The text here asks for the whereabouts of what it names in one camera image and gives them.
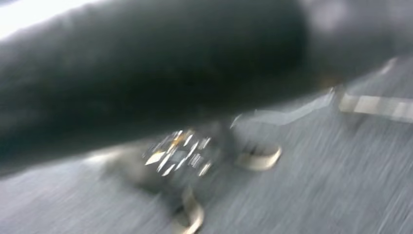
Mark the bent yellow floor tape strip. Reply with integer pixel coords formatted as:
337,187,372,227
338,93,413,124

